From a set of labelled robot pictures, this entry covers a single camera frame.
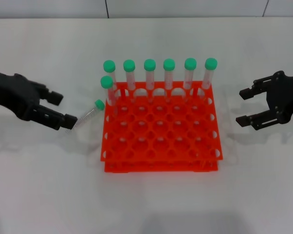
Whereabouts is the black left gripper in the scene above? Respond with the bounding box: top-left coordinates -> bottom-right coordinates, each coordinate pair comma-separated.
0,69 -> 78,132

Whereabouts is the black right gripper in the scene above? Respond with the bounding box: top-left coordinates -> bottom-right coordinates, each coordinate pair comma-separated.
236,70 -> 293,132

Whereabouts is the green-capped clear test tube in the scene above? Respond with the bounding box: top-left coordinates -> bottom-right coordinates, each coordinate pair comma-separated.
123,59 -> 138,100
103,59 -> 120,108
64,99 -> 105,135
163,58 -> 176,99
183,58 -> 198,95
200,58 -> 219,98
100,75 -> 119,115
144,58 -> 157,100

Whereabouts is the orange test tube rack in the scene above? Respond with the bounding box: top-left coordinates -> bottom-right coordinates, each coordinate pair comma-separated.
99,80 -> 224,174

